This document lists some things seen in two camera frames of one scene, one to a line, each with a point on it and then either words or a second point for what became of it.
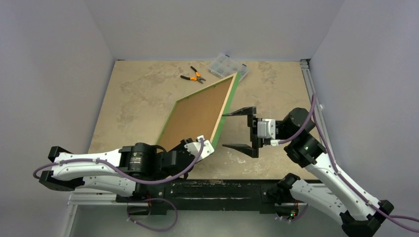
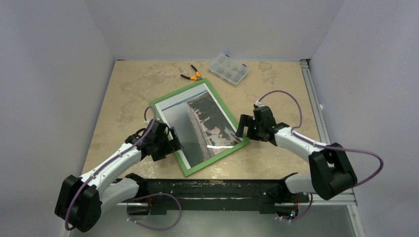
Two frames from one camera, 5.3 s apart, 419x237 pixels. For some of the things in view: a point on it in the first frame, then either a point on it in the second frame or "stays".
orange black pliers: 197,78 stays
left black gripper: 185,145 -> 172,145
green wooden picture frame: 200,114 -> 191,170
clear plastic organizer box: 225,65 stays
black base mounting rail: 163,197 stays
